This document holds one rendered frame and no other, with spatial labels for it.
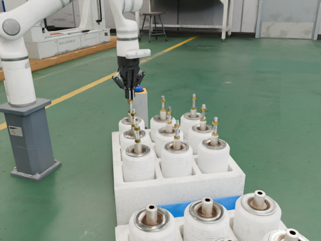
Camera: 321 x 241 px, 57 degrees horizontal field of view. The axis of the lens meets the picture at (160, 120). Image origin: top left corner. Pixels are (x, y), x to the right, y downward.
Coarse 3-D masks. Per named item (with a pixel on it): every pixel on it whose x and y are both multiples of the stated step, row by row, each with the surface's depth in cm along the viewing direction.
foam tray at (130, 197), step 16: (112, 144) 108; (160, 160) 96; (160, 176) 87; (192, 176) 87; (208, 176) 87; (224, 176) 87; (240, 176) 88; (128, 192) 83; (144, 192) 84; (160, 192) 85; (176, 192) 86; (192, 192) 87; (208, 192) 88; (224, 192) 89; (240, 192) 90; (128, 208) 85
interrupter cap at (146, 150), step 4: (128, 148) 89; (132, 148) 89; (144, 148) 89; (148, 148) 88; (128, 152) 86; (132, 152) 87; (140, 152) 87; (144, 152) 86; (148, 152) 86; (132, 156) 84; (136, 156) 84; (140, 156) 84
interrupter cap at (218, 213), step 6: (192, 204) 64; (198, 204) 64; (216, 204) 64; (192, 210) 62; (198, 210) 63; (216, 210) 62; (222, 210) 62; (192, 216) 61; (198, 216) 61; (204, 216) 61; (210, 216) 61; (216, 216) 61; (222, 216) 60; (204, 222) 59; (210, 222) 59; (216, 222) 59
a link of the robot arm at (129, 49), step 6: (120, 42) 95; (126, 42) 95; (132, 42) 95; (138, 42) 98; (120, 48) 96; (126, 48) 95; (132, 48) 96; (138, 48) 98; (120, 54) 97; (126, 54) 92; (132, 54) 92; (138, 54) 93; (144, 54) 95
